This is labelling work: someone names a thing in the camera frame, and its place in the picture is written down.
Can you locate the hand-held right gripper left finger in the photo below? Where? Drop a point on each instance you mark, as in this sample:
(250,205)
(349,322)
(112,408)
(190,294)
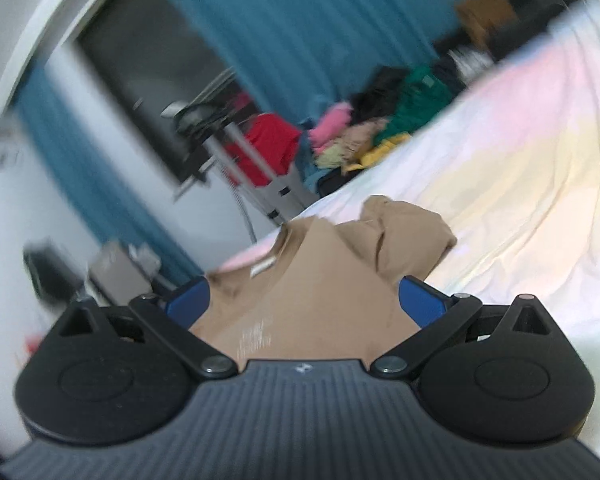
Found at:
(187,301)

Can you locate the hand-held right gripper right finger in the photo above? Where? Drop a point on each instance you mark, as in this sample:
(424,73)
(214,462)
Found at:
(420,301)

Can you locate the tan garment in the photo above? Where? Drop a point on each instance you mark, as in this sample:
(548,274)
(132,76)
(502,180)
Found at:
(305,305)

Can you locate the grey box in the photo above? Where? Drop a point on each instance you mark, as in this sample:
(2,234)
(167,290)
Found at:
(120,270)

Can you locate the black object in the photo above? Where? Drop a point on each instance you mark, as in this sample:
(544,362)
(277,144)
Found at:
(50,270)

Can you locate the yellow garment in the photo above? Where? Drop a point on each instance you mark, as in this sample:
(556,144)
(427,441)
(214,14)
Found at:
(380,152)

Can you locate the pastel tie-dye bedsheet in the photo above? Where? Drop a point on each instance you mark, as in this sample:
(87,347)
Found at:
(505,170)

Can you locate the teal curtain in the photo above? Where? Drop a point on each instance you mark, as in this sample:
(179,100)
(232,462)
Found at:
(85,170)
(300,25)

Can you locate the silver tripod stand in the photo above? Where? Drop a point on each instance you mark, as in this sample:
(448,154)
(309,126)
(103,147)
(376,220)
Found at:
(230,140)

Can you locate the blue garment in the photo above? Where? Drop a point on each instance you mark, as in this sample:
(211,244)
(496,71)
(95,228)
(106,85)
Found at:
(310,170)

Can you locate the beige fuzzy garment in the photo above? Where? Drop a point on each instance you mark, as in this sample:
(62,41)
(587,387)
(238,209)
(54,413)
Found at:
(352,142)

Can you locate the red garment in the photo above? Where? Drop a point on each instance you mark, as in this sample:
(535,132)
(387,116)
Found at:
(267,142)

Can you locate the pink garment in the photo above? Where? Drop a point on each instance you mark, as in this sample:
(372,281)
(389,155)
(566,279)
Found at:
(330,122)

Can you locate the green garment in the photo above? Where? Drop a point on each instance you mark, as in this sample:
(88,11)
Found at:
(420,100)

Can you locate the black garment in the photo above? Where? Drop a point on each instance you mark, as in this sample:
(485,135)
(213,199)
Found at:
(377,95)

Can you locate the dark window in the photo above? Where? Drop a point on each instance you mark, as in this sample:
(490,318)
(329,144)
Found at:
(145,75)

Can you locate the brown cardboard box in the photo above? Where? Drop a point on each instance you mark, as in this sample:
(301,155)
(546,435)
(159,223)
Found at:
(485,15)

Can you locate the black furniture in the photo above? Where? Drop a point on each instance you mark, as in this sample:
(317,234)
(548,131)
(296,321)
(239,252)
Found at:
(530,15)

